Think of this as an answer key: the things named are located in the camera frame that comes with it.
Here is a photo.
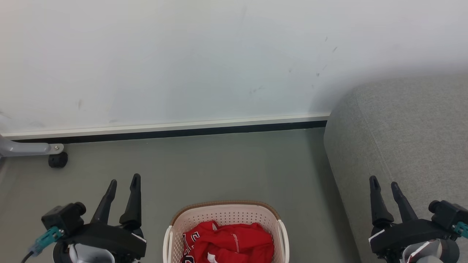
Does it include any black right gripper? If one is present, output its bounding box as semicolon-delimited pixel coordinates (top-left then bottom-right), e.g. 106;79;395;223
368;176;458;256

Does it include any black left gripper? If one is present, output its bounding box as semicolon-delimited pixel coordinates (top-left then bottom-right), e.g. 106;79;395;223
55;174;147;260

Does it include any red jersey white print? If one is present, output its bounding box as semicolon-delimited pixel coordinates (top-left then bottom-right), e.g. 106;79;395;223
181;220;275;263

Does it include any grey fabric sofa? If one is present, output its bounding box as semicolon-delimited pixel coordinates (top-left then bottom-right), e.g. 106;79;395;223
323;73;468;263

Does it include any black caster wheel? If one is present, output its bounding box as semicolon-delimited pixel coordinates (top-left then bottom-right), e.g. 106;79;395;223
48;152;69;169

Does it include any white black baseboard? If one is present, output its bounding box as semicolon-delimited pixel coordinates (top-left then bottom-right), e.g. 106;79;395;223
0;113;331;144

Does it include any cream perforated laundry basket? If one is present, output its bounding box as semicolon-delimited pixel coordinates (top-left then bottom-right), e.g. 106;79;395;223
163;200;290;263

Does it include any grey metal stand leg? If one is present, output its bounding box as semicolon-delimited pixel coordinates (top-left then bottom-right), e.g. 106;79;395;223
0;134;65;159

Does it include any teal right camera connector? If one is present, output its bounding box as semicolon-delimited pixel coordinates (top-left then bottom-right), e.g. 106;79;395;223
452;221;468;239

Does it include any teal camera connector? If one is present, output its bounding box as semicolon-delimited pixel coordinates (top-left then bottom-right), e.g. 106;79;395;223
29;226;65;255
452;221;468;239

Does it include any teal left camera connector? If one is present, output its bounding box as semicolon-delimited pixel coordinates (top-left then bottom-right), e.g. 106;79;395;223
29;226;65;255

